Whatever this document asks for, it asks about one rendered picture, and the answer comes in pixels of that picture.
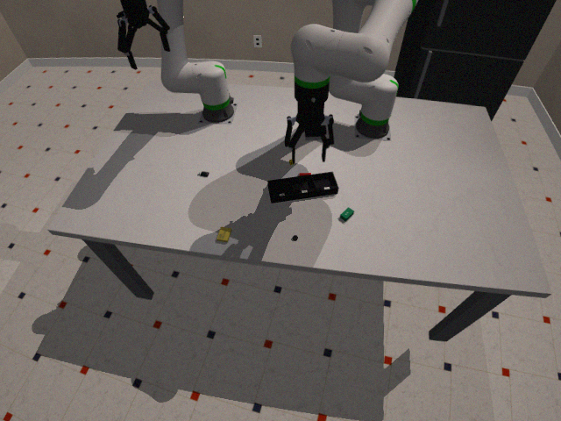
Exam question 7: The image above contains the green nine-volt battery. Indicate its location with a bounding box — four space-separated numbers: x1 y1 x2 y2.
340 207 354 222

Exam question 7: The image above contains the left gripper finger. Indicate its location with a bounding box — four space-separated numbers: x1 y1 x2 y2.
321 114 334 162
285 117 304 163

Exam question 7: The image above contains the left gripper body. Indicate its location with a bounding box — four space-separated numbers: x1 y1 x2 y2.
296 102 325 126

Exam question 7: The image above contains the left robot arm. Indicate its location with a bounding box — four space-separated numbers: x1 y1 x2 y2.
291 0 418 139

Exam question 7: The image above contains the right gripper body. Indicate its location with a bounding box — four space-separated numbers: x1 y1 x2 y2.
120 0 150 29

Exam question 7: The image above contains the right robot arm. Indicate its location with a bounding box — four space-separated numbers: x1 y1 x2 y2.
157 0 234 123

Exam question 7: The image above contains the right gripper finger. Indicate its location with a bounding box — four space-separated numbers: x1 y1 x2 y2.
117 18 140 70
142 5 170 52

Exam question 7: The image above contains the black rack of three bins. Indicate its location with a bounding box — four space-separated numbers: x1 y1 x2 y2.
267 172 338 203

